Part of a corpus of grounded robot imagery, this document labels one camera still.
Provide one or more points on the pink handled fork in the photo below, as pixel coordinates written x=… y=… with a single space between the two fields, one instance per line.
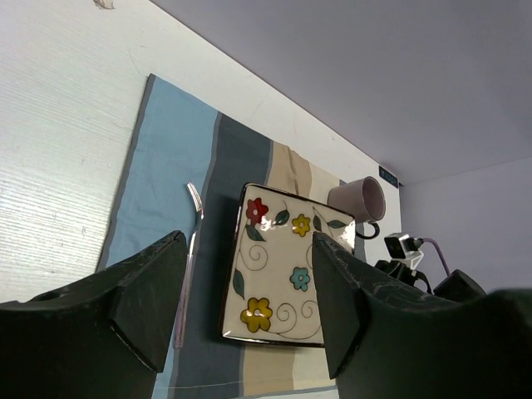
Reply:
x=187 y=282

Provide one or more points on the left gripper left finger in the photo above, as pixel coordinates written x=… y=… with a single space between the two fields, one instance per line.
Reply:
x=104 y=336

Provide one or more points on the square floral plate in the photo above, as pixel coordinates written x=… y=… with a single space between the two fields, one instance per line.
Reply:
x=271 y=295

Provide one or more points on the striped cloth placemat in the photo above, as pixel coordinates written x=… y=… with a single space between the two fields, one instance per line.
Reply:
x=185 y=170

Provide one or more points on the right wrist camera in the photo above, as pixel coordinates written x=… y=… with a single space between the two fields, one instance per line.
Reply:
x=405 y=249

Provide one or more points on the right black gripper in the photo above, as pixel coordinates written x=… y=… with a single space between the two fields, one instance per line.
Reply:
x=456 y=284

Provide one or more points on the purple ceramic mug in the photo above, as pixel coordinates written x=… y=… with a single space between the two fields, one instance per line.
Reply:
x=363 y=199

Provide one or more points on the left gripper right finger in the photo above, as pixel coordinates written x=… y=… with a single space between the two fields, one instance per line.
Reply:
x=386 y=339

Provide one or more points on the right blue table label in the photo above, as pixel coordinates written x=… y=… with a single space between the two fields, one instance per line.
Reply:
x=388 y=177

